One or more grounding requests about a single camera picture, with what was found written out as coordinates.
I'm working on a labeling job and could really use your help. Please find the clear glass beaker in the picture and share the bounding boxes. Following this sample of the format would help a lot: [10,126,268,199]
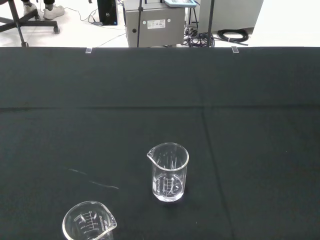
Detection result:
[61,200,118,240]
[146,142,190,203]

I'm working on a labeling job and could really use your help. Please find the black bench cloth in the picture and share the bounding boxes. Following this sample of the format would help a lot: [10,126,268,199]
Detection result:
[0,46,320,240]

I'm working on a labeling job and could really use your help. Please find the grey metal cabinet with label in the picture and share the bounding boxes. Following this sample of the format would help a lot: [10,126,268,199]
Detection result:
[123,0,186,48]

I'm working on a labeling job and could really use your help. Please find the black tripod pole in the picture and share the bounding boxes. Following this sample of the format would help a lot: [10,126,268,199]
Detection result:
[136,0,144,48]
[207,0,216,48]

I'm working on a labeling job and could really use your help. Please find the black computer tower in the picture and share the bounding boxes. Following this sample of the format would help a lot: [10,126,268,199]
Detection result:
[96,0,119,27]

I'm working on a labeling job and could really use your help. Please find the large grey cabinet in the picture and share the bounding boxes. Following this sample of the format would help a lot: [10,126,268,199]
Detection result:
[198,0,265,35]

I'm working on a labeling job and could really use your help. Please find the person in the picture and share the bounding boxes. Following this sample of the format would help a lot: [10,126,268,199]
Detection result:
[21,0,66,21]

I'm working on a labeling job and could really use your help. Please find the black office chair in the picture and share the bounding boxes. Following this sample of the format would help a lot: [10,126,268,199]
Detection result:
[0,0,61,48]

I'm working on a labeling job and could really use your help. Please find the tangled dark cable bundle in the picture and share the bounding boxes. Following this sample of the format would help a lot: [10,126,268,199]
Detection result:
[183,26,216,48]

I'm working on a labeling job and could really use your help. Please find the coiled black cable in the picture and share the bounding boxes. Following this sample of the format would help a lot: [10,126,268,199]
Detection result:
[216,29,250,47]

